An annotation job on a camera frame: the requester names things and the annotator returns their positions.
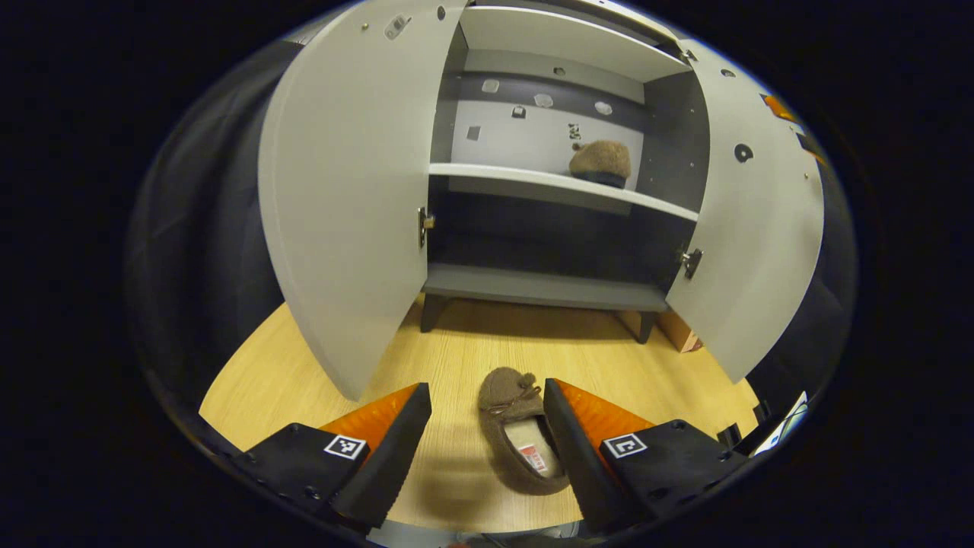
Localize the white cabinet door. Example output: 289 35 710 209
666 38 826 385
257 0 469 402

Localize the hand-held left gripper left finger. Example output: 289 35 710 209
232 383 432 531

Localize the black backdrop cloth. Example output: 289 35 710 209
126 23 859 457

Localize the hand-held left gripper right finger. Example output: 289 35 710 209
544 378 750 534

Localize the brown white cardboard box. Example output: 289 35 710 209
618 308 705 355

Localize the brown fuzzy shoe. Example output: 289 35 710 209
569 139 632 189
478 367 571 497

